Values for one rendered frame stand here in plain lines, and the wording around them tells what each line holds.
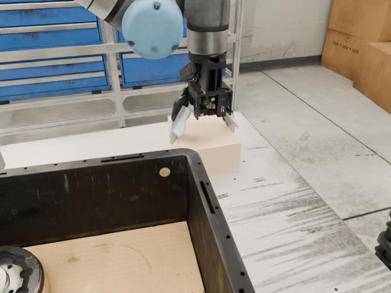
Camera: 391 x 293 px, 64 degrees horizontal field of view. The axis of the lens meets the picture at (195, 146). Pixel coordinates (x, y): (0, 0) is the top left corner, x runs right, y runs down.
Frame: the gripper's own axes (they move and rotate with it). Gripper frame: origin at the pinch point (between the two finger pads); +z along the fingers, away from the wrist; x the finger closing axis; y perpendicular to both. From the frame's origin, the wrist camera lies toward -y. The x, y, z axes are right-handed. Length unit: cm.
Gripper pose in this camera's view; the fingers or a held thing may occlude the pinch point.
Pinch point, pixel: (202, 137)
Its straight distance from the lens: 71.1
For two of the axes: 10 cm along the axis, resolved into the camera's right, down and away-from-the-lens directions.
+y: 3.0, 5.3, -8.0
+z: -0.1, 8.4, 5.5
